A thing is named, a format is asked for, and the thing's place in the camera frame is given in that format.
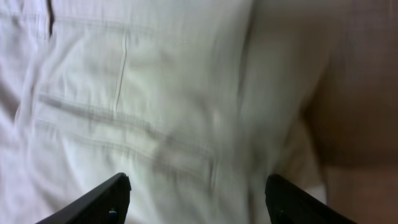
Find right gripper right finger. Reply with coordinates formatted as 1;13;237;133
265;174;354;224

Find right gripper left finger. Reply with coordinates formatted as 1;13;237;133
37;172;131;224

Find beige shorts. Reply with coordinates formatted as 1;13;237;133
1;0;332;223

